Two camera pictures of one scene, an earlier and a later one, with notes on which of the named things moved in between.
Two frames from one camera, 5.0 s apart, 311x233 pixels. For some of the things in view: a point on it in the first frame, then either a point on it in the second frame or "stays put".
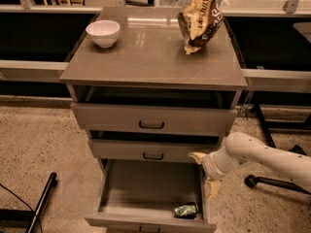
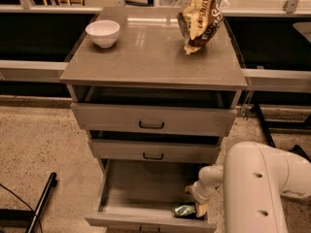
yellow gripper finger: [199, 156] → [190, 189]
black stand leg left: [51, 185] stays put
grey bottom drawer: [153, 195] stays put
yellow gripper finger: [212, 187] → [202, 209]
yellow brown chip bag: [201, 18] stays put
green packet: [186, 210] stays put
